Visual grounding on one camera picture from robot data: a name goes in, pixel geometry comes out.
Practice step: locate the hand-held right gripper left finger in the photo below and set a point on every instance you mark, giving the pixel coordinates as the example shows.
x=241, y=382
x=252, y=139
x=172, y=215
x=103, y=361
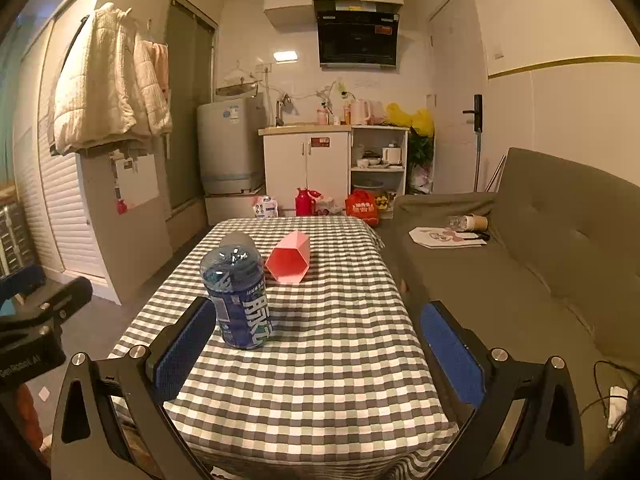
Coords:
x=182, y=346

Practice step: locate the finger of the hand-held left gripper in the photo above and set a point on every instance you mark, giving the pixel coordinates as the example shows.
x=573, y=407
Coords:
x=22, y=280
x=62, y=297

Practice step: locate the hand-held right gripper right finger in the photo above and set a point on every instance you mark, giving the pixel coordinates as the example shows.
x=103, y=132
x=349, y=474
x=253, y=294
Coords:
x=450, y=355

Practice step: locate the pink hexagonal cup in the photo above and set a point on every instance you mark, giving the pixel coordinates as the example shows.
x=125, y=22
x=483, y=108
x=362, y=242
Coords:
x=290, y=256

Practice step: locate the grey ribbed crate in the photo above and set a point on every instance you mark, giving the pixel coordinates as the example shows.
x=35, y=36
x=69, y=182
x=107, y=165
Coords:
x=15, y=240

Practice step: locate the blue plastic bottle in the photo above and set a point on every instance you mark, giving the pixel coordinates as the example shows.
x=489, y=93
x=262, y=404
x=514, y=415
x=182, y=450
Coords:
x=241, y=310

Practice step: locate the white louvered wardrobe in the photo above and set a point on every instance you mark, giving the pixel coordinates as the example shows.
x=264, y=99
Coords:
x=70, y=210

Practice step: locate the printed paper sheet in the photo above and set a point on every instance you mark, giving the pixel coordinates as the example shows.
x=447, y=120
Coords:
x=445, y=237

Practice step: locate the checkered tablecloth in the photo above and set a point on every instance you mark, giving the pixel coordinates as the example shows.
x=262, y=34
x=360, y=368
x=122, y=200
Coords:
x=320, y=370

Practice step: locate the olive green sofa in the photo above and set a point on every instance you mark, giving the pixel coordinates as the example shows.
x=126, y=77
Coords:
x=550, y=245

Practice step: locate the small printed white box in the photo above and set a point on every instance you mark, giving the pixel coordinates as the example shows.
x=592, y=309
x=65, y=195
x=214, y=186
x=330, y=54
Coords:
x=266, y=206

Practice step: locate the red shopping bag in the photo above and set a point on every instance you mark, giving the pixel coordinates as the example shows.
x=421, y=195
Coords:
x=361, y=206

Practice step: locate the white power adapter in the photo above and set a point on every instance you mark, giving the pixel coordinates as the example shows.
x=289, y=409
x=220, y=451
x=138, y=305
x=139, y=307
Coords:
x=617, y=405

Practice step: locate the red thermos jug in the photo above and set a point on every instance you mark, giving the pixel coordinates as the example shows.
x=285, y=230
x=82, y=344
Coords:
x=303, y=204

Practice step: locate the white open shelf unit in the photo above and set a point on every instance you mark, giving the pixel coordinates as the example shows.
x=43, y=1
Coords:
x=380, y=172

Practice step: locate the white washing machine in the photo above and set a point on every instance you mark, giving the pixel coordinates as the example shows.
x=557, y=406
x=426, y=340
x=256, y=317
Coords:
x=227, y=150

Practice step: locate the green plant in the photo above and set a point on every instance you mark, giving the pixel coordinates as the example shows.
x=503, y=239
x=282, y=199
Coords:
x=421, y=150

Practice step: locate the white puffer jacket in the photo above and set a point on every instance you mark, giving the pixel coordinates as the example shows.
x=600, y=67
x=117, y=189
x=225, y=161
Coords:
x=102, y=85

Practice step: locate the white sink cabinet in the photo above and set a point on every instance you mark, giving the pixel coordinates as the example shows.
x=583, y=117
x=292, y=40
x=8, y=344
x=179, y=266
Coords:
x=305, y=170

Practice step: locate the frosted sliding door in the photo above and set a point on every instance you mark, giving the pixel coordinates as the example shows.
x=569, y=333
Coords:
x=187, y=110

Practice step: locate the yellow plastic bag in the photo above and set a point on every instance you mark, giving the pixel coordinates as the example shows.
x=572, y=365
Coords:
x=405, y=116

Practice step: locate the pink garment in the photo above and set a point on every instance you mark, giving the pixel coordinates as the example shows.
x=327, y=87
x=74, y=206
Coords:
x=160, y=67

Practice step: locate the metal faucet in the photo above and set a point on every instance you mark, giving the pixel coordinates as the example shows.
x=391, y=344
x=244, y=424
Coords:
x=281, y=110

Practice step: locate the white electric kettle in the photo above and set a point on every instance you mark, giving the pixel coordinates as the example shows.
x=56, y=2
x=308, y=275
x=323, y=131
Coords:
x=359, y=112

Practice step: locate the white door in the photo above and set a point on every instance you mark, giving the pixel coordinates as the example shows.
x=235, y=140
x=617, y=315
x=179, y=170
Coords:
x=457, y=85

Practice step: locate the pink bottle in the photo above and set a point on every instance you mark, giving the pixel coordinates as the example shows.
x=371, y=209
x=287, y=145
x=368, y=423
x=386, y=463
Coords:
x=323, y=115

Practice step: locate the black range hood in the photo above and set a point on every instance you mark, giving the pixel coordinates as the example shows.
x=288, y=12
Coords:
x=357, y=35

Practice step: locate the white wall calendar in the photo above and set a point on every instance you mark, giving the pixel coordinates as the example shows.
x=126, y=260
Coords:
x=137, y=182

